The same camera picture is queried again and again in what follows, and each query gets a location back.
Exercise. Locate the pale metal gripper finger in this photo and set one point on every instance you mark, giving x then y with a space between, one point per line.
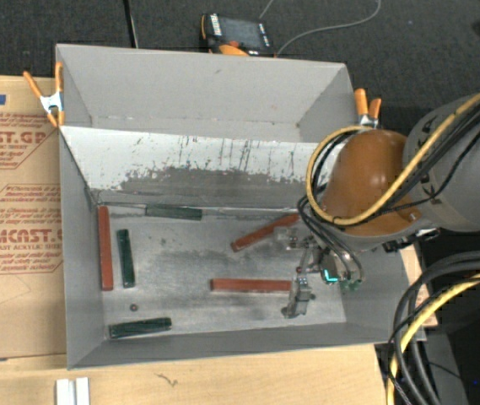
301 297
291 238

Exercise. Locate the red-brown flat block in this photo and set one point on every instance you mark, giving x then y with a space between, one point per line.
105 247
250 285
260 234

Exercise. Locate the dark green flat block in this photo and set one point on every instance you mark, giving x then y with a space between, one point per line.
174 212
125 260
140 327

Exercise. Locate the grey metal bin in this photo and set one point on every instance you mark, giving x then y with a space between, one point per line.
206 91

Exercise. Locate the brown cardboard board, red print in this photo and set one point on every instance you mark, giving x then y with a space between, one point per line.
20 302

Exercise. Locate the black cylinder on white bracket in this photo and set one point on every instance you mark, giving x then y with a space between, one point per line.
392 246

